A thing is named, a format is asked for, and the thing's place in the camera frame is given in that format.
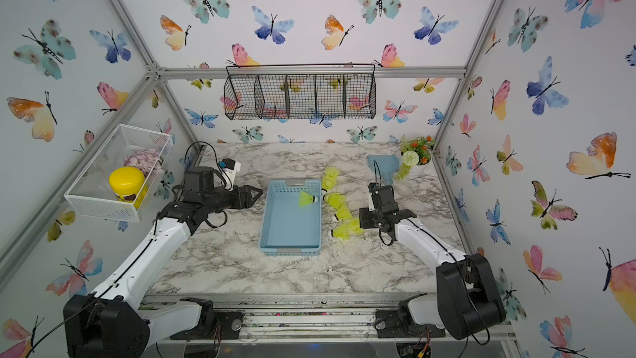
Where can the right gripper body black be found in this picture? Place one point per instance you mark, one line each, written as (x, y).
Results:
(369, 218)

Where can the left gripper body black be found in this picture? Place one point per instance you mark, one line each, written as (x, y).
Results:
(221, 200)

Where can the yellow shuttlecock bottom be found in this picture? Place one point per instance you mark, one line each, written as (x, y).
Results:
(347, 228)

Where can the yellow shuttlecock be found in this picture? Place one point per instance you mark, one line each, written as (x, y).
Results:
(347, 228)
(329, 180)
(335, 200)
(306, 199)
(343, 213)

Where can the light blue plastic storage basket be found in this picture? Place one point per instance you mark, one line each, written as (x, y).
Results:
(290, 230)

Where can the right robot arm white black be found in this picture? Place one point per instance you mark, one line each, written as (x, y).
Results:
(466, 301)

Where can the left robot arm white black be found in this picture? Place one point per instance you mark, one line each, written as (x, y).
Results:
(108, 322)

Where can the light blue plastic scoop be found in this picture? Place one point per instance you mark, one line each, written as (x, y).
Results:
(384, 168)

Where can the yellow shuttlecock top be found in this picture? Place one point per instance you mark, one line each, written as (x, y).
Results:
(329, 180)

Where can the pink round item in basket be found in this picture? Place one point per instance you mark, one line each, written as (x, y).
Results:
(148, 161)

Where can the artificial plant in white pot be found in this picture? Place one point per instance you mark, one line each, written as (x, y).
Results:
(414, 153)

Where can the yellow lidded jar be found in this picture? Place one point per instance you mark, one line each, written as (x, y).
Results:
(129, 185)

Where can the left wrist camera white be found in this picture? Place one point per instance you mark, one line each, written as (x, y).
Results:
(229, 169)

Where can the black wire wall basket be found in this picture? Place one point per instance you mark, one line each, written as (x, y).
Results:
(319, 93)

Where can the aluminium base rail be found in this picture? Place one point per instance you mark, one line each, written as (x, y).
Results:
(259, 318)

